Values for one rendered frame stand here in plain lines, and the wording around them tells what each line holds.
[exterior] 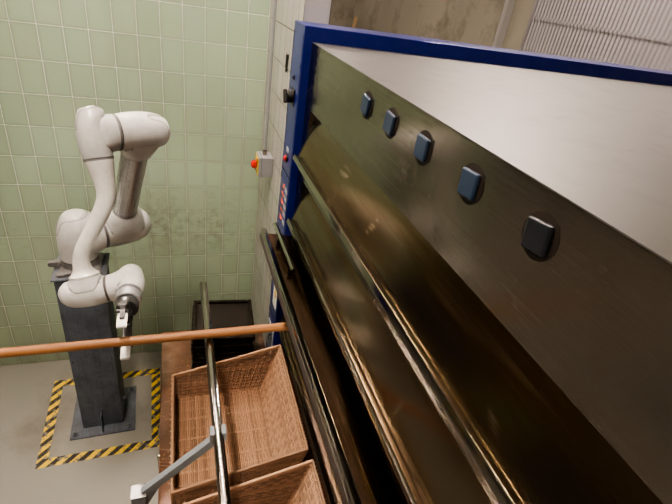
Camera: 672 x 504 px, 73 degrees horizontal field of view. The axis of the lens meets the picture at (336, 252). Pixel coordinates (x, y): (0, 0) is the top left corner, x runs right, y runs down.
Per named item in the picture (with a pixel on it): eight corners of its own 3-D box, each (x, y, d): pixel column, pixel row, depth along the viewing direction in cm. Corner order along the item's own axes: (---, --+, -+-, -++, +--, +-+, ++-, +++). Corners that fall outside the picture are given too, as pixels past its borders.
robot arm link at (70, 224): (54, 251, 208) (46, 208, 197) (96, 242, 219) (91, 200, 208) (66, 268, 198) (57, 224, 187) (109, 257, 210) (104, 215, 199)
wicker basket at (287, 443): (277, 384, 221) (282, 342, 207) (303, 495, 176) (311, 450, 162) (171, 397, 206) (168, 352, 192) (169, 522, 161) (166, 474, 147)
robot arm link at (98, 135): (87, 159, 155) (127, 154, 163) (73, 103, 151) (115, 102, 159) (77, 161, 164) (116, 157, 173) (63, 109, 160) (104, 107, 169)
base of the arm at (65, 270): (52, 256, 214) (50, 246, 211) (105, 254, 221) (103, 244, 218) (45, 278, 199) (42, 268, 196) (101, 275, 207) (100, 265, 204)
